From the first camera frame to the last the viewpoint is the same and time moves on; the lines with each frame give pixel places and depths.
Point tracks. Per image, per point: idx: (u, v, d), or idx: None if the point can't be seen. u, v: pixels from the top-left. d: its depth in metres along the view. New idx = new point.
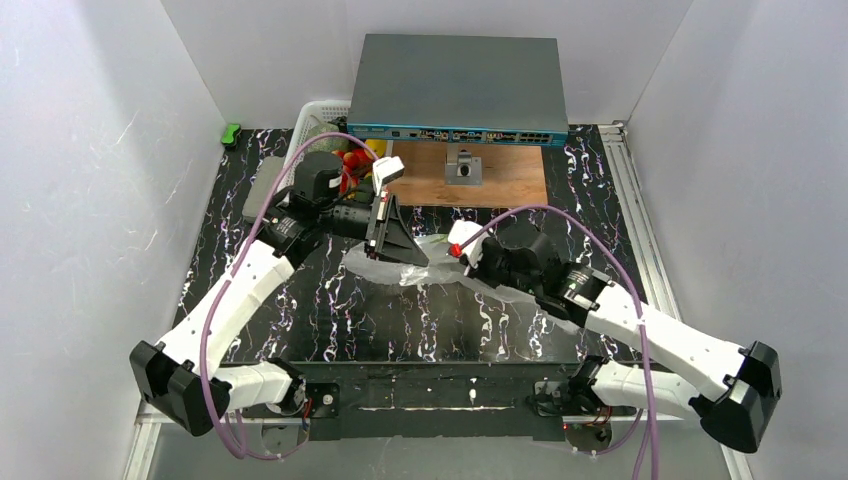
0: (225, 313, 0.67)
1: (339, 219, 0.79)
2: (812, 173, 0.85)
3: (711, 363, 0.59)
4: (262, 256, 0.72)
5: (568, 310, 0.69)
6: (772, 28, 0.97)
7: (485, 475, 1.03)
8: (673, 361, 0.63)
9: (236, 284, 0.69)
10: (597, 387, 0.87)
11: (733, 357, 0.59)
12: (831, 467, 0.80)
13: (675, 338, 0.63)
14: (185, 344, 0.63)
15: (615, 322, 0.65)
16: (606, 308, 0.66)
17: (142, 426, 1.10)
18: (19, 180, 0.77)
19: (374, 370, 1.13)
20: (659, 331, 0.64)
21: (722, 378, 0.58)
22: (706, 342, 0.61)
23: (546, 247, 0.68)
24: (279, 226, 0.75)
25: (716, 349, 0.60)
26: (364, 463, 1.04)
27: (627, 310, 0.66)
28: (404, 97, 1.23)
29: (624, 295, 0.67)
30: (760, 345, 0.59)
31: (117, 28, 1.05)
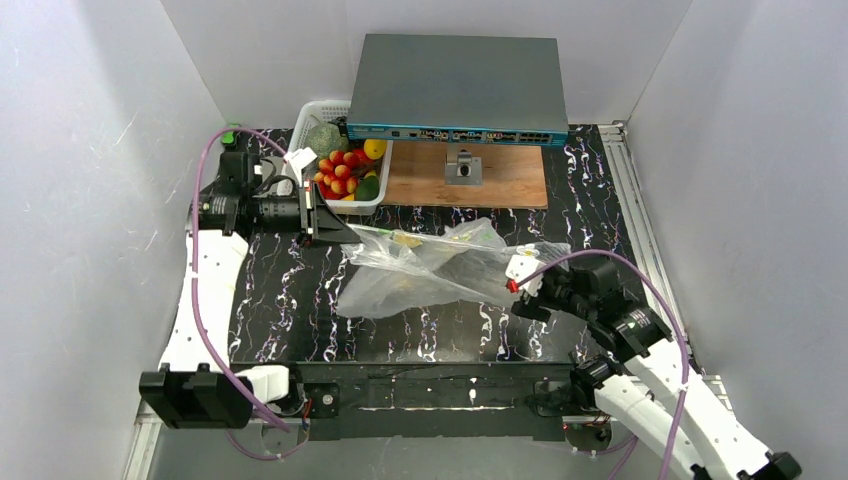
0: (208, 307, 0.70)
1: (270, 215, 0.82)
2: (813, 173, 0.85)
3: (733, 453, 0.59)
4: (216, 244, 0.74)
5: (616, 343, 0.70)
6: (772, 28, 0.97)
7: (485, 476, 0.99)
8: (696, 435, 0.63)
9: (207, 278, 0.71)
10: (601, 394, 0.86)
11: (757, 457, 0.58)
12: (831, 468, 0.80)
13: (711, 419, 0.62)
14: (187, 351, 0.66)
15: (656, 376, 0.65)
16: (654, 360, 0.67)
17: (142, 426, 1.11)
18: (19, 179, 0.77)
19: (374, 370, 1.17)
20: (697, 399, 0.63)
21: (737, 472, 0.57)
22: (737, 431, 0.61)
23: (609, 276, 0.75)
24: (211, 209, 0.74)
25: (744, 442, 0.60)
26: (364, 463, 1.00)
27: (675, 369, 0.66)
28: (404, 97, 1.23)
29: (676, 354, 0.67)
30: (790, 458, 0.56)
31: (117, 27, 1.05)
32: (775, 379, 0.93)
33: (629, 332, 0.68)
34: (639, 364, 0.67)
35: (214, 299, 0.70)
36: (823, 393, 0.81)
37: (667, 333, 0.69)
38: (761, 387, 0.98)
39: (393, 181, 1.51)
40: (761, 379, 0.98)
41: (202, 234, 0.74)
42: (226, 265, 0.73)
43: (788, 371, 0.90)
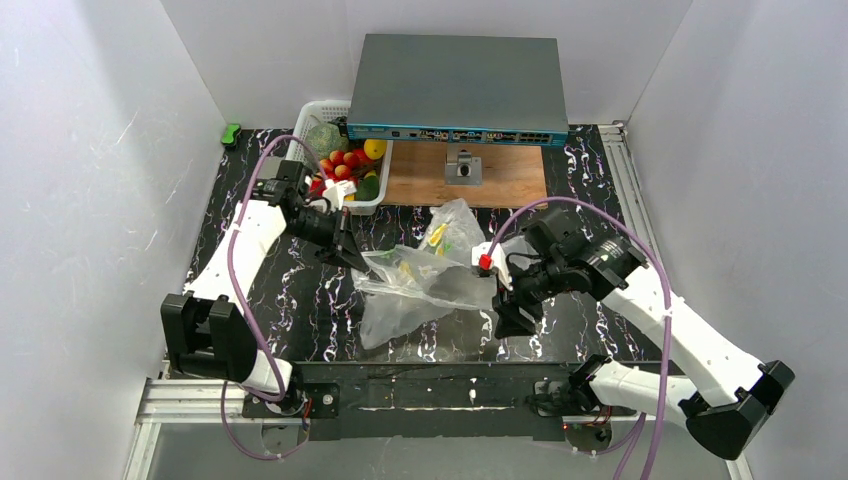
0: (241, 257, 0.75)
1: (310, 224, 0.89)
2: (813, 172, 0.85)
3: (727, 371, 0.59)
4: (261, 210, 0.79)
5: (592, 279, 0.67)
6: (772, 28, 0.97)
7: (485, 476, 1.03)
8: (687, 359, 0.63)
9: (244, 234, 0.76)
10: (595, 384, 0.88)
11: (752, 373, 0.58)
12: (829, 468, 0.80)
13: (699, 340, 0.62)
14: (213, 284, 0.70)
15: (639, 306, 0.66)
16: (634, 290, 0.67)
17: (142, 426, 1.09)
18: (19, 180, 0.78)
19: (374, 370, 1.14)
20: (682, 326, 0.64)
21: (734, 389, 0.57)
22: (729, 351, 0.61)
23: (561, 222, 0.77)
24: (265, 189, 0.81)
25: (736, 360, 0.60)
26: (364, 462, 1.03)
27: (656, 296, 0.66)
28: (404, 97, 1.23)
29: (655, 281, 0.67)
30: (783, 367, 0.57)
31: (117, 28, 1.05)
32: None
33: (602, 262, 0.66)
34: (621, 296, 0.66)
35: (247, 253, 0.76)
36: (823, 394, 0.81)
37: (642, 260, 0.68)
38: None
39: (393, 181, 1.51)
40: None
41: (254, 202, 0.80)
42: (265, 227, 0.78)
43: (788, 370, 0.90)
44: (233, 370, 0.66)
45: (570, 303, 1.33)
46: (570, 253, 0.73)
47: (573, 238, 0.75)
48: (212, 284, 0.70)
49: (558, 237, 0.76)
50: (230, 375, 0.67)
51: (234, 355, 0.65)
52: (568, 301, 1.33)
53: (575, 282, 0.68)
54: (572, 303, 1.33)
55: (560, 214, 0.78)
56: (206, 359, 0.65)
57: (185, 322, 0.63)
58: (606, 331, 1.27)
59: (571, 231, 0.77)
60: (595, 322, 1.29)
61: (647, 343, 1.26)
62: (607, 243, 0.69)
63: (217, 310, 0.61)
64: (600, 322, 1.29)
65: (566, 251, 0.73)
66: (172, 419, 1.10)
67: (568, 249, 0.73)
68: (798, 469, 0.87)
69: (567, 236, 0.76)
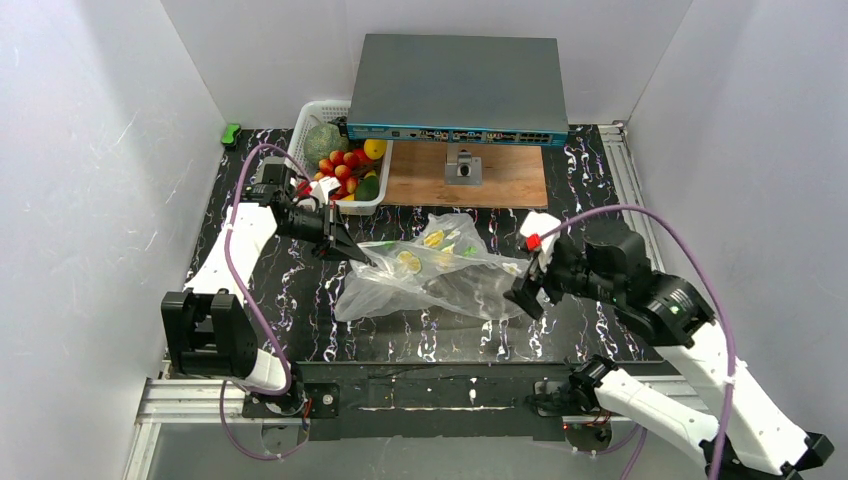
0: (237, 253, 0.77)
1: (299, 223, 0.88)
2: (813, 172, 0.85)
3: (778, 444, 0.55)
4: (252, 211, 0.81)
5: (652, 327, 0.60)
6: (772, 28, 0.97)
7: (485, 476, 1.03)
8: (735, 423, 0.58)
9: (237, 233, 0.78)
10: (600, 391, 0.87)
11: (795, 445, 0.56)
12: (830, 469, 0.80)
13: (756, 409, 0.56)
14: (210, 280, 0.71)
15: (699, 367, 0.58)
16: (697, 350, 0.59)
17: (142, 426, 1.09)
18: (19, 180, 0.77)
19: (374, 370, 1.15)
20: (741, 389, 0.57)
21: (781, 464, 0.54)
22: (779, 420, 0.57)
23: (638, 249, 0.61)
24: (253, 191, 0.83)
25: (785, 431, 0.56)
26: (365, 462, 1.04)
27: (719, 358, 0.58)
28: (404, 97, 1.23)
29: (718, 339, 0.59)
30: (826, 441, 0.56)
31: (117, 27, 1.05)
32: (772, 378, 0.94)
33: (673, 318, 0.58)
34: (683, 353, 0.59)
35: (243, 252, 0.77)
36: (823, 395, 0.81)
37: (709, 315, 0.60)
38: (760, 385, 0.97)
39: (394, 181, 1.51)
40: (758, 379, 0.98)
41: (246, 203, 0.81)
42: (258, 225, 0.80)
43: (788, 370, 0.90)
44: (237, 366, 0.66)
45: (570, 303, 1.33)
46: (636, 289, 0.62)
47: (643, 271, 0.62)
48: (212, 279, 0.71)
49: (629, 269, 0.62)
50: (234, 371, 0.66)
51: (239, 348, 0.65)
52: (568, 301, 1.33)
53: (635, 328, 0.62)
54: (572, 303, 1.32)
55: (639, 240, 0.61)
56: (208, 357, 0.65)
57: (185, 318, 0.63)
58: (606, 331, 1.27)
59: (644, 261, 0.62)
60: (595, 322, 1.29)
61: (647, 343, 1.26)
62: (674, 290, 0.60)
63: (218, 302, 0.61)
64: (600, 322, 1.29)
65: (632, 289, 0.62)
66: (172, 419, 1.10)
67: (635, 285, 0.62)
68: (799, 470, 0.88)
69: (639, 271, 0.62)
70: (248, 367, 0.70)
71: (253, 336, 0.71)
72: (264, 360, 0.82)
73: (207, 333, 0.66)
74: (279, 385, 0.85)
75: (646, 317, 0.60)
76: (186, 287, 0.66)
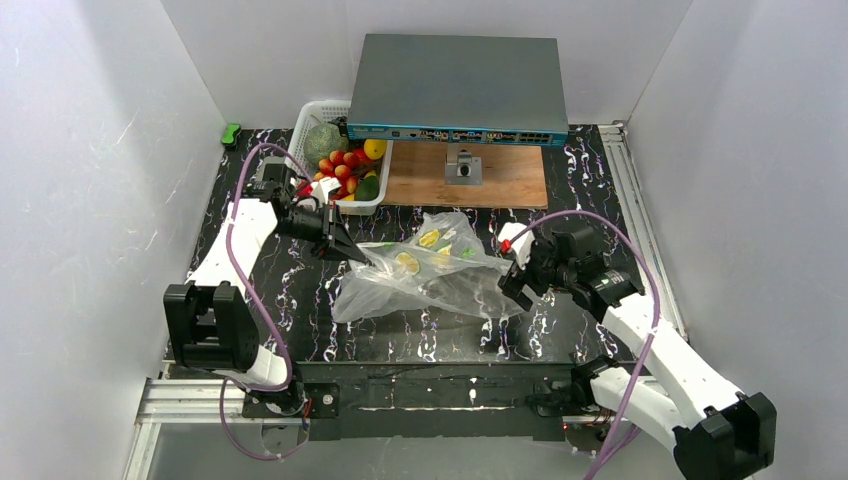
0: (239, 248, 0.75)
1: (298, 221, 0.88)
2: (812, 172, 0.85)
3: (701, 390, 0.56)
4: (254, 207, 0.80)
5: (592, 301, 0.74)
6: (772, 28, 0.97)
7: (485, 475, 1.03)
8: (670, 382, 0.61)
9: (239, 228, 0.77)
10: (594, 383, 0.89)
11: (726, 395, 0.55)
12: (830, 469, 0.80)
13: (679, 361, 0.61)
14: (211, 272, 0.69)
15: (626, 323, 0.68)
16: (625, 310, 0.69)
17: (142, 426, 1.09)
18: (19, 180, 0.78)
19: (374, 370, 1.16)
20: (669, 349, 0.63)
21: (703, 407, 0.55)
22: (709, 376, 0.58)
23: (587, 239, 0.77)
24: (254, 188, 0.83)
25: (713, 382, 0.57)
26: (364, 462, 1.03)
27: (645, 319, 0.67)
28: (404, 97, 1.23)
29: (647, 305, 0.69)
30: (761, 397, 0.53)
31: (117, 27, 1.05)
32: (772, 378, 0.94)
33: (604, 287, 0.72)
34: (612, 314, 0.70)
35: (244, 246, 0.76)
36: (823, 396, 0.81)
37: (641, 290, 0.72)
38: (760, 386, 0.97)
39: (394, 181, 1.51)
40: (758, 380, 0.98)
41: (247, 200, 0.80)
42: (260, 220, 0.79)
43: (787, 371, 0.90)
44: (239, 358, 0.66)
45: (570, 303, 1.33)
46: (585, 271, 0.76)
47: (592, 258, 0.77)
48: (215, 273, 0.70)
49: (579, 254, 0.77)
50: (236, 364, 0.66)
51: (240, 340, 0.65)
52: (568, 301, 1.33)
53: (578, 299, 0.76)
54: (573, 303, 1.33)
55: (588, 234, 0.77)
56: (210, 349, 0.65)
57: (188, 310, 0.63)
58: (606, 331, 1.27)
59: (593, 250, 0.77)
60: (595, 322, 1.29)
61: None
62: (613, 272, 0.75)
63: (219, 294, 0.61)
64: (600, 322, 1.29)
65: (581, 271, 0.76)
66: (172, 419, 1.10)
67: (584, 268, 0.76)
68: (798, 470, 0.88)
69: (587, 257, 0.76)
70: (250, 360, 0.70)
71: (254, 329, 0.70)
72: (264, 356, 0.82)
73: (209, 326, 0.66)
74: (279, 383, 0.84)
75: (589, 293, 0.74)
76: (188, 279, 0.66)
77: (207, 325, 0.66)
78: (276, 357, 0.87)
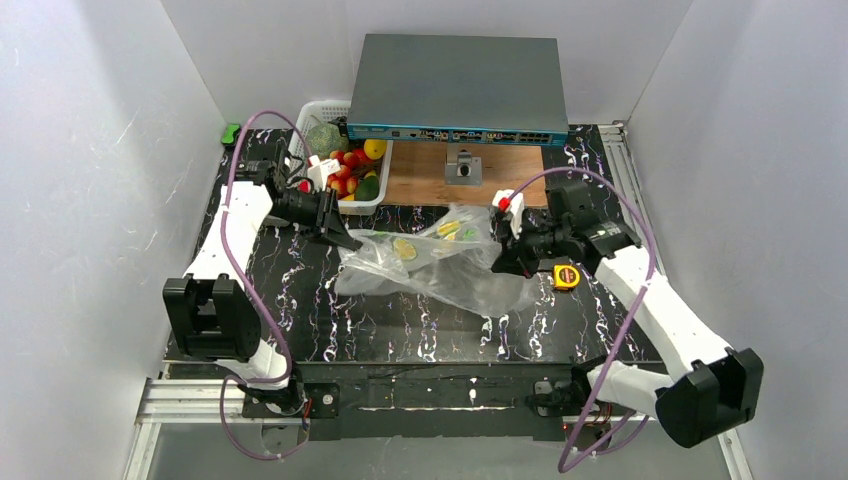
0: (235, 236, 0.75)
1: (292, 206, 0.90)
2: (812, 171, 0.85)
3: (690, 344, 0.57)
4: (246, 190, 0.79)
5: (586, 252, 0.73)
6: (771, 28, 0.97)
7: (485, 476, 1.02)
8: (659, 335, 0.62)
9: (234, 214, 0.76)
10: (591, 376, 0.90)
11: (716, 350, 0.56)
12: (831, 468, 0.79)
13: (672, 315, 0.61)
14: (209, 265, 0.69)
15: (620, 276, 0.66)
16: (620, 263, 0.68)
17: (142, 426, 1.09)
18: (19, 181, 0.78)
19: (373, 370, 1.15)
20: (661, 302, 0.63)
21: (690, 361, 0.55)
22: (699, 330, 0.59)
23: (580, 194, 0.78)
24: (245, 169, 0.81)
25: (703, 337, 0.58)
26: (364, 462, 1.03)
27: (640, 272, 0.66)
28: (404, 97, 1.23)
29: (642, 258, 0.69)
30: (751, 353, 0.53)
31: (117, 28, 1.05)
32: (772, 379, 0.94)
33: (598, 238, 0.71)
34: (606, 267, 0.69)
35: (240, 235, 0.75)
36: (824, 396, 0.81)
37: (636, 241, 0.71)
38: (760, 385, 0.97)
39: (393, 181, 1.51)
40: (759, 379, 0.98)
41: (241, 184, 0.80)
42: (253, 206, 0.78)
43: (788, 371, 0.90)
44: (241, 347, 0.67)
45: (570, 303, 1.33)
46: (580, 225, 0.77)
47: (587, 212, 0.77)
48: (213, 265, 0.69)
49: (572, 209, 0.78)
50: (239, 351, 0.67)
51: (243, 330, 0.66)
52: (569, 301, 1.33)
53: (574, 253, 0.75)
54: (572, 303, 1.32)
55: (581, 188, 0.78)
56: (213, 339, 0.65)
57: (188, 303, 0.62)
58: (606, 331, 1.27)
59: (587, 204, 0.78)
60: (595, 322, 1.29)
61: (647, 343, 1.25)
62: (610, 224, 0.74)
63: (220, 288, 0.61)
64: (600, 322, 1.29)
65: (576, 224, 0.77)
66: (172, 419, 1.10)
67: (579, 221, 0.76)
68: (799, 470, 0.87)
69: (581, 211, 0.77)
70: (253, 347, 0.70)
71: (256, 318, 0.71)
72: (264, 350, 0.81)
73: (209, 317, 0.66)
74: (278, 376, 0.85)
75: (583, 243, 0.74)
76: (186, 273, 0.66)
77: (208, 315, 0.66)
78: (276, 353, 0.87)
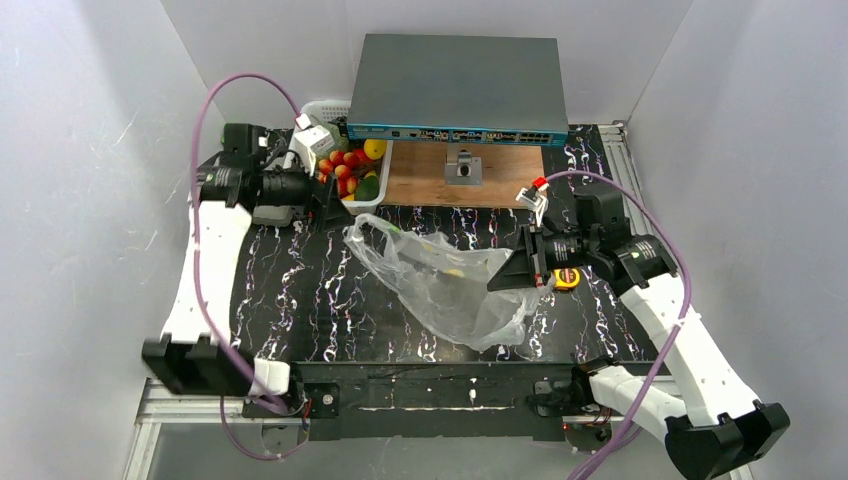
0: (210, 275, 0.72)
1: (277, 188, 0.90)
2: (812, 172, 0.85)
3: (718, 393, 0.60)
4: (217, 218, 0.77)
5: (614, 271, 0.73)
6: (772, 28, 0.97)
7: (485, 475, 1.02)
8: (684, 375, 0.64)
9: (205, 250, 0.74)
10: (592, 380, 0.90)
11: (742, 403, 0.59)
12: (830, 468, 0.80)
13: (702, 359, 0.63)
14: (188, 321, 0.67)
15: (652, 308, 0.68)
16: (653, 292, 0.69)
17: (142, 426, 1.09)
18: (20, 180, 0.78)
19: (374, 369, 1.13)
20: (691, 342, 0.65)
21: (718, 413, 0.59)
22: (728, 377, 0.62)
23: (614, 206, 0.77)
24: (215, 181, 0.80)
25: (731, 387, 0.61)
26: (364, 462, 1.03)
27: (673, 305, 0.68)
28: (404, 97, 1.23)
29: (675, 291, 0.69)
30: (779, 411, 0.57)
31: (117, 27, 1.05)
32: (772, 379, 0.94)
33: (631, 260, 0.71)
34: (638, 295, 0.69)
35: (214, 271, 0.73)
36: (823, 396, 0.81)
37: (671, 270, 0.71)
38: (760, 385, 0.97)
39: (393, 181, 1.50)
40: (758, 379, 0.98)
41: (208, 208, 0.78)
42: (226, 236, 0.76)
43: (787, 371, 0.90)
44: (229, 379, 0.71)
45: (570, 303, 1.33)
46: (609, 238, 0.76)
47: (617, 225, 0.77)
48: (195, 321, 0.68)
49: (604, 220, 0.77)
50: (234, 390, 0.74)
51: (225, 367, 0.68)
52: (568, 301, 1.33)
53: (602, 270, 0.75)
54: (572, 303, 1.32)
55: (617, 200, 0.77)
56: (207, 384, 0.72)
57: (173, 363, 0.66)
58: (606, 331, 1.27)
59: (619, 217, 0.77)
60: (595, 322, 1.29)
61: (647, 343, 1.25)
62: (642, 243, 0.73)
63: (201, 353, 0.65)
64: (600, 322, 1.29)
65: (605, 237, 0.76)
66: (172, 419, 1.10)
67: (608, 235, 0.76)
68: (800, 470, 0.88)
69: (612, 224, 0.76)
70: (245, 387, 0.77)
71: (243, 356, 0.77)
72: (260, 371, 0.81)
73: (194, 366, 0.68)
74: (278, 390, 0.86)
75: (612, 261, 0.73)
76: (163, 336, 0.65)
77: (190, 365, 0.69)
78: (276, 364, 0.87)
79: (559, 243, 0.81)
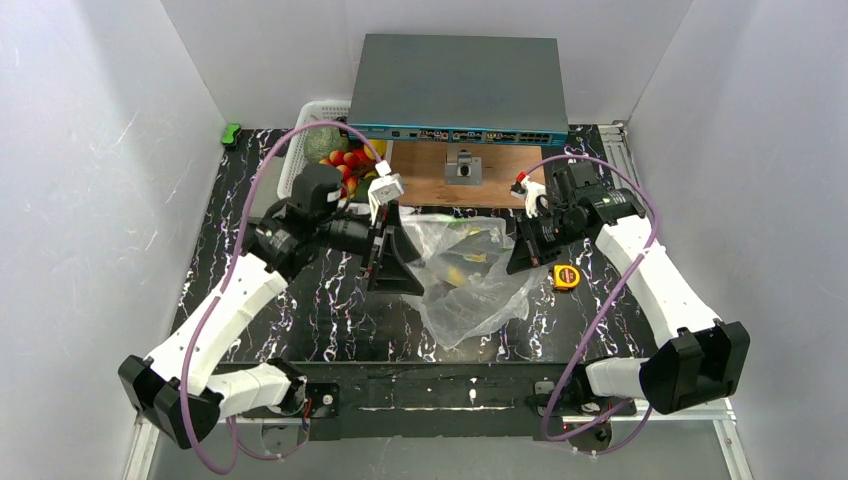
0: (212, 324, 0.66)
1: (337, 231, 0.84)
2: (813, 170, 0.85)
3: (679, 309, 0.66)
4: (253, 273, 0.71)
5: (589, 216, 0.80)
6: (771, 29, 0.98)
7: (485, 475, 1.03)
8: (651, 302, 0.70)
9: (226, 300, 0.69)
10: (590, 366, 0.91)
11: (704, 321, 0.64)
12: (832, 468, 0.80)
13: (666, 284, 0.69)
14: (172, 361, 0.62)
15: (620, 244, 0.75)
16: (620, 231, 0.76)
17: (142, 426, 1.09)
18: (20, 180, 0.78)
19: (374, 370, 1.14)
20: (653, 271, 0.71)
21: (677, 328, 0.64)
22: (690, 298, 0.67)
23: (584, 171, 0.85)
24: (273, 241, 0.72)
25: (691, 306, 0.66)
26: (364, 462, 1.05)
27: (639, 241, 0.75)
28: (404, 98, 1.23)
29: (643, 228, 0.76)
30: (739, 330, 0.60)
31: (117, 28, 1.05)
32: (775, 379, 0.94)
33: (604, 206, 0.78)
34: (607, 233, 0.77)
35: (222, 326, 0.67)
36: (824, 396, 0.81)
37: (639, 211, 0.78)
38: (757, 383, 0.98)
39: None
40: (761, 380, 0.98)
41: (245, 257, 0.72)
42: (251, 295, 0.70)
43: (789, 370, 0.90)
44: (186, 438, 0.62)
45: (569, 303, 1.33)
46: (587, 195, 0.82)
47: (590, 188, 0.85)
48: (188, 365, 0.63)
49: (578, 183, 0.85)
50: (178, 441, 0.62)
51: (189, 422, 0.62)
52: (568, 301, 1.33)
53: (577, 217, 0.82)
54: (573, 304, 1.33)
55: (586, 166, 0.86)
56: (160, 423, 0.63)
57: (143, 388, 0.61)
58: (606, 331, 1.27)
59: (591, 182, 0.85)
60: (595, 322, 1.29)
61: (647, 343, 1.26)
62: (616, 193, 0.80)
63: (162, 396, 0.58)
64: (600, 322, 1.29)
65: (580, 193, 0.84)
66: None
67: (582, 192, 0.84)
68: (802, 471, 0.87)
69: (584, 186, 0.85)
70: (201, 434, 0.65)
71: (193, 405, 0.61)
72: (245, 398, 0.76)
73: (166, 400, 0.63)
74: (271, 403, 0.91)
75: (587, 209, 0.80)
76: (146, 359, 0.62)
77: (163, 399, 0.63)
78: (267, 376, 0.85)
79: (545, 227, 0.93)
